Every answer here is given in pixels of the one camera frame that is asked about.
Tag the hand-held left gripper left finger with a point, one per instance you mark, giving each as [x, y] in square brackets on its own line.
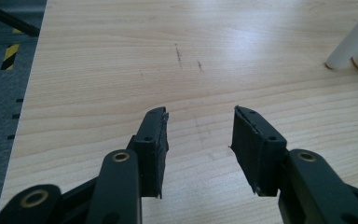
[152, 155]

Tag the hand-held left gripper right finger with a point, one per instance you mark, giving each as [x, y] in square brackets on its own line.
[254, 155]

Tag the white round tube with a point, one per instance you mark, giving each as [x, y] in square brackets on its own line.
[352, 40]

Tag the yellow black striped tape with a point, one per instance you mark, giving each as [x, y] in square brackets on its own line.
[10, 55]

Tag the black metal bar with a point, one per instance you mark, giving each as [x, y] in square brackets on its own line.
[11, 21]

